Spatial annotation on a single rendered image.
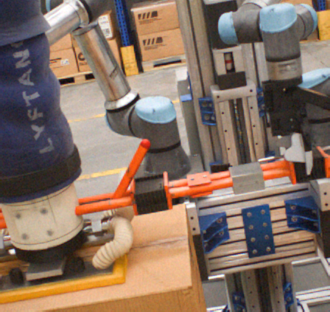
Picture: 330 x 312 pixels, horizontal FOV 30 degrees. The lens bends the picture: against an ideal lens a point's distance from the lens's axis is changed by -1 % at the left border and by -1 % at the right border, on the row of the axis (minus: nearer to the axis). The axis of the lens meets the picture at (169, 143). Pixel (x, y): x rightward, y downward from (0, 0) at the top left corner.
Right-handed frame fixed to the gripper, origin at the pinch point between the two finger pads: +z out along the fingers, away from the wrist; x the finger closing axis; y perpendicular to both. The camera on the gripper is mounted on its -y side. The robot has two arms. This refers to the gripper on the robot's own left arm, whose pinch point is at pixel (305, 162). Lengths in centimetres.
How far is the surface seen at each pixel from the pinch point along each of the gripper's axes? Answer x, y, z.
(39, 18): 3, 50, -42
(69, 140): 2, 50, -16
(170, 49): -708, 23, 88
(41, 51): 5, 51, -36
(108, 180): -327, 90, 117
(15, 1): 9, 52, -46
